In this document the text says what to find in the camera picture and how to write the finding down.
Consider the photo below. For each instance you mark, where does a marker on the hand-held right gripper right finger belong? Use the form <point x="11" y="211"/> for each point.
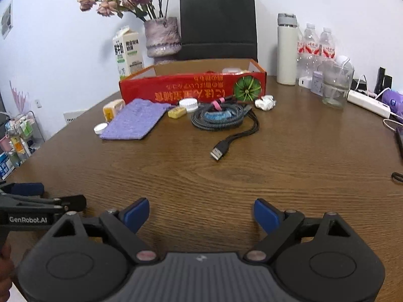
<point x="266" y="215"/>

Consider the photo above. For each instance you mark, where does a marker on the yellow eraser block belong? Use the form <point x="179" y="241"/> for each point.
<point x="176" y="112"/>

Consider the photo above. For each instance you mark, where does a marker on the metal storage rack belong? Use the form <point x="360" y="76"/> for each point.
<point x="22" y="135"/>

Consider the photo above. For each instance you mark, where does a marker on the purple knitted pouch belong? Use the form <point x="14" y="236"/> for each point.
<point x="133" y="119"/>

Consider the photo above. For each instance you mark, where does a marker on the blue crinkled wrapper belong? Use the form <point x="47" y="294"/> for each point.
<point x="220" y="115"/>

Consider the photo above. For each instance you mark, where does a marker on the dark flat device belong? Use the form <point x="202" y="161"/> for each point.
<point x="400" y="141"/>

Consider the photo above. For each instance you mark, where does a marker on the small pale box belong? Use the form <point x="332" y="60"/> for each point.
<point x="317" y="82"/>

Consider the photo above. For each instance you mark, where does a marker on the small white bottle cap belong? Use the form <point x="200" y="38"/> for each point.
<point x="100" y="128"/>

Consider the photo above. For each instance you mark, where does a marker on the person's left hand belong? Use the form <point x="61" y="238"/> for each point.
<point x="5" y="267"/>

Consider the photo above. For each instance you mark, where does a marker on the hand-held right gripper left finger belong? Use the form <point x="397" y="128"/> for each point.
<point x="138" y="214"/>

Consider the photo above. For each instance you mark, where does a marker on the clear plastic water bottle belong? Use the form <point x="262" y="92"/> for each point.
<point x="326" y="45"/>
<point x="306" y="53"/>

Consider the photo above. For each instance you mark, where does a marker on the small white charger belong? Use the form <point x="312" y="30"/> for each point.
<point x="304" y="81"/>

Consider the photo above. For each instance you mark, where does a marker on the white milk carton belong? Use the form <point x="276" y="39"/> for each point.
<point x="132" y="53"/>

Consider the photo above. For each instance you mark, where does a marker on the wall poster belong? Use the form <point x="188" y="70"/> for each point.
<point x="7" y="20"/>

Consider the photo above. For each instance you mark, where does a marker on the small yellow carton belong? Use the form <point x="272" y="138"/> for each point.
<point x="112" y="110"/>

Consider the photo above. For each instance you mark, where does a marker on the white round object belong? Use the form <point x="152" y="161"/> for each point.
<point x="342" y="59"/>

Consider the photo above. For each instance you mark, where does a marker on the black upright device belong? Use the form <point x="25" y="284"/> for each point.
<point x="382" y="80"/>

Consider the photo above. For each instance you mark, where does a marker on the black paper bag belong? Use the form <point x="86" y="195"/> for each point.
<point x="217" y="25"/>

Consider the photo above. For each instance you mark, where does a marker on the white tissue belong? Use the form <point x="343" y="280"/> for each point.
<point x="265" y="102"/>

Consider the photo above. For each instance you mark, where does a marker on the white round lid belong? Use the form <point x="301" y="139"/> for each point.
<point x="188" y="104"/>

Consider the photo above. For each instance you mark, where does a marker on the purple plastic bag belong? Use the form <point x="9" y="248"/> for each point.
<point x="394" y="101"/>

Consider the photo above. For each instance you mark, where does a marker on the clear glass cup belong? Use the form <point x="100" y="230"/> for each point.
<point x="337" y="85"/>

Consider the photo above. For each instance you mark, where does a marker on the white power strip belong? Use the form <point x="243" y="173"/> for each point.
<point x="368" y="103"/>

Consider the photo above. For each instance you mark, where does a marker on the red cardboard box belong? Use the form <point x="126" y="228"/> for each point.
<point x="195" y="88"/>

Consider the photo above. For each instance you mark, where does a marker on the pink wall decoration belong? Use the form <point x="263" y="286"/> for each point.
<point x="19" y="99"/>

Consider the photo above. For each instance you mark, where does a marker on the purple ceramic vase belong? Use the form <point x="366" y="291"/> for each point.
<point x="162" y="37"/>

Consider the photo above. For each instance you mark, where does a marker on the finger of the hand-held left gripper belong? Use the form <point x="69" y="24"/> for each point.
<point x="75" y="203"/>
<point x="26" y="188"/>

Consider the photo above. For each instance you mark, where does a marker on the white thermos bottle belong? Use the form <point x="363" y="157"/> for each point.
<point x="286" y="53"/>

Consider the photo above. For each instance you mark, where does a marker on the white packet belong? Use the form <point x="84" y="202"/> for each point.
<point x="231" y="69"/>

